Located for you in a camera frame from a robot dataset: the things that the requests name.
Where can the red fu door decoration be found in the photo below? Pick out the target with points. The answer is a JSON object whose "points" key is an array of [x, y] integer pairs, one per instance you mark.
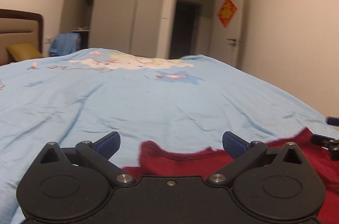
{"points": [[226, 12]]}

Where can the blue garment on chair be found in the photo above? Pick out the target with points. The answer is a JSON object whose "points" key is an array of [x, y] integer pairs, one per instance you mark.
{"points": [[64, 44]]}

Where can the mustard yellow pillow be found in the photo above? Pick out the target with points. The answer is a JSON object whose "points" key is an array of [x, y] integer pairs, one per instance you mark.
{"points": [[23, 51]]}

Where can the brown padded headboard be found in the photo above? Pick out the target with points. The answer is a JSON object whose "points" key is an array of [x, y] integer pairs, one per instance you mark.
{"points": [[19, 27]]}

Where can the grey built-in wardrobe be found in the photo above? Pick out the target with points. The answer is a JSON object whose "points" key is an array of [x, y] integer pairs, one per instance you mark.
{"points": [[129, 26]]}

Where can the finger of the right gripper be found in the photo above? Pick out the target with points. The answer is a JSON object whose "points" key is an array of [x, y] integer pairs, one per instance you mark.
{"points": [[332, 121], [330, 144]]}

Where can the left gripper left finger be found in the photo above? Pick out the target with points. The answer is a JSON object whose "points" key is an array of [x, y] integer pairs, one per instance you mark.
{"points": [[96, 155]]}

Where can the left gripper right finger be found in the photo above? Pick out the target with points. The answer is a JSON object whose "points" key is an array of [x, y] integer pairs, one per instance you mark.
{"points": [[245, 155]]}

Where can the white bedroom door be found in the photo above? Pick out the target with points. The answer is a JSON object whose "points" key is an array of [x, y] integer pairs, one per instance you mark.
{"points": [[219, 47]]}

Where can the light blue cartoon bedsheet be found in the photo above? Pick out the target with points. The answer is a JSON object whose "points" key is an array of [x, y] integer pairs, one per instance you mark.
{"points": [[183, 105]]}

